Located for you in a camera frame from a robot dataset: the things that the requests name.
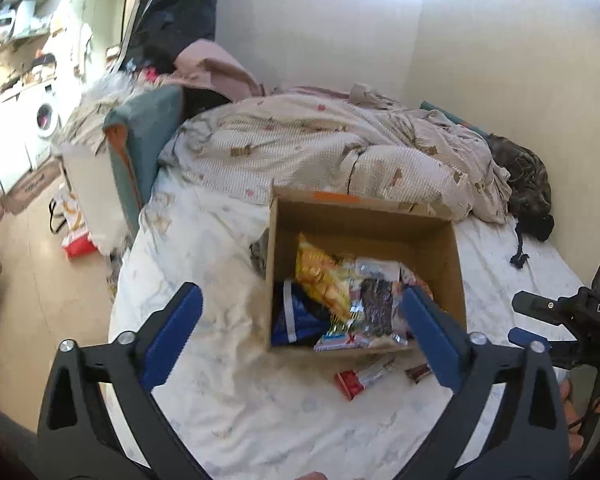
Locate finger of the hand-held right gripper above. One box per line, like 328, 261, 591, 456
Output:
511, 290, 581, 324
509, 326, 581, 368

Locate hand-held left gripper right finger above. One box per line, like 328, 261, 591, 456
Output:
400, 285, 571, 480

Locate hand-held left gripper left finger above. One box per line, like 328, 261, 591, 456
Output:
36, 282, 216, 480

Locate dark clear snack packet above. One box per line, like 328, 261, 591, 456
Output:
352, 275, 411, 341

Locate blue and white stick packet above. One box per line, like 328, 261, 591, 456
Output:
271, 280, 333, 347

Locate yellow snack bag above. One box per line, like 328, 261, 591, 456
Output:
294, 232, 361, 323

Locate brown cardboard box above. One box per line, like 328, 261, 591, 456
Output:
265, 187, 468, 357

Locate person's right hand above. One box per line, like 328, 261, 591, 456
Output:
560, 379, 600, 457

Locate brown snack bar packet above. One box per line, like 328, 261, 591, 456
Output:
405, 362, 435, 386

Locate red and white packet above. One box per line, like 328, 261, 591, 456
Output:
335, 357, 398, 402

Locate white floral bed sheet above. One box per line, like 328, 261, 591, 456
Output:
107, 180, 588, 480

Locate small dark cloth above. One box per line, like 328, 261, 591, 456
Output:
250, 230, 271, 276

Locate camouflage cloth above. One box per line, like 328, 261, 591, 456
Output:
485, 132, 553, 221

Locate white storage box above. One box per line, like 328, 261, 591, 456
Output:
59, 141, 133, 253

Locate teal cushion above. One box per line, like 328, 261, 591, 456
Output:
102, 84, 186, 226

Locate patterned floor rug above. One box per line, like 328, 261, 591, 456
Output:
0, 157, 63, 216

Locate beige checked duvet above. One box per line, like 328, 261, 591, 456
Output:
157, 85, 513, 226

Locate crumpled white plastic bag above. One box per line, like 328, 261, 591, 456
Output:
65, 72, 146, 153

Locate white washing machine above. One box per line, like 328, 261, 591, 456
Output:
27, 87, 66, 161

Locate pink cloth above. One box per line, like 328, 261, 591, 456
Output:
172, 40, 268, 103

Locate black hanging garment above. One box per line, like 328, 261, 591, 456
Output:
117, 0, 221, 73

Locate white microwave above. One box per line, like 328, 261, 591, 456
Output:
0, 2, 36, 41

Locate shopping bag with black handles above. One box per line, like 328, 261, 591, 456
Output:
49, 192, 98, 261

